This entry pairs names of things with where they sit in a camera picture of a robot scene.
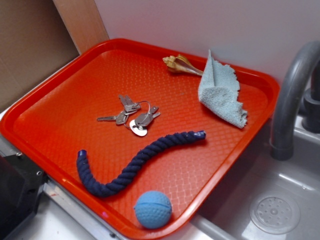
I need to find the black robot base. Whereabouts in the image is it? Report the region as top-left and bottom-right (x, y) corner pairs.
(0, 153), (47, 240)

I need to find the grey plastic sink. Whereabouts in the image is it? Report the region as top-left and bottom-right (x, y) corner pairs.
(191, 116), (320, 240)

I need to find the dark grey faucet handle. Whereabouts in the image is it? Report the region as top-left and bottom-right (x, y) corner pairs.
(302, 62), (320, 134)

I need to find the light wooden board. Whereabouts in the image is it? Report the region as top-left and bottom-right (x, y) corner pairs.
(53, 0), (109, 54)

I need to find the dark blue rope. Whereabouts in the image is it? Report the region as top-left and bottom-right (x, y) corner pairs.
(76, 130), (207, 198)

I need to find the red plastic tray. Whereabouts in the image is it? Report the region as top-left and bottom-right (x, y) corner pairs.
(0, 39), (280, 240)

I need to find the tan seashell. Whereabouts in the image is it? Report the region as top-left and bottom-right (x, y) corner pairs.
(162, 54), (204, 76)

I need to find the light blue cloth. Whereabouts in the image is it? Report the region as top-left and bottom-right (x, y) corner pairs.
(198, 50), (248, 129)

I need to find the silver key bunch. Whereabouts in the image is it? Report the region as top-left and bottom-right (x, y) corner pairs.
(96, 95), (161, 137)

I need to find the blue rubber ball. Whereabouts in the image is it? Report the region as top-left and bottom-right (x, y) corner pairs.
(133, 191), (173, 230)

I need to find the grey toy faucet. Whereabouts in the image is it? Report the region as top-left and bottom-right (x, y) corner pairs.
(270, 40), (320, 161)

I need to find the brown cardboard panel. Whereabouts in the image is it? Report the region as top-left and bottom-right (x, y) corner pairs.
(0, 0), (79, 111)

